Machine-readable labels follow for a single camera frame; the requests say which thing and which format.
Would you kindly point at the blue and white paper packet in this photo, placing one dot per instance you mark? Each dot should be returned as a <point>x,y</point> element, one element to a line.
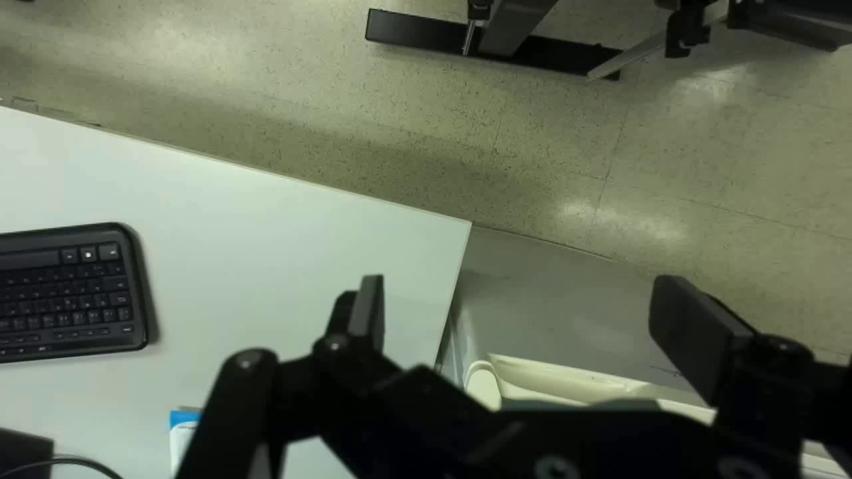
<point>185,434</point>

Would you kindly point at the black computer keyboard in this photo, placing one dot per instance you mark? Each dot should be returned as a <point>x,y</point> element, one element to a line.
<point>70,294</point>

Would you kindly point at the white mini fridge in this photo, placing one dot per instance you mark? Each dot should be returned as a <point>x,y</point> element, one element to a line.
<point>548,294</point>

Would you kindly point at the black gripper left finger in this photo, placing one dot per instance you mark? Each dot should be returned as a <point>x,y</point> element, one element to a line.
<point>266,409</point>

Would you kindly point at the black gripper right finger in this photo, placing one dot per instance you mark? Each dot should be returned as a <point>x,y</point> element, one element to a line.
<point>700,342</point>

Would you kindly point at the black metal stand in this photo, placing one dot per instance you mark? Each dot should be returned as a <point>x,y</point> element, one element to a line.
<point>687,27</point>

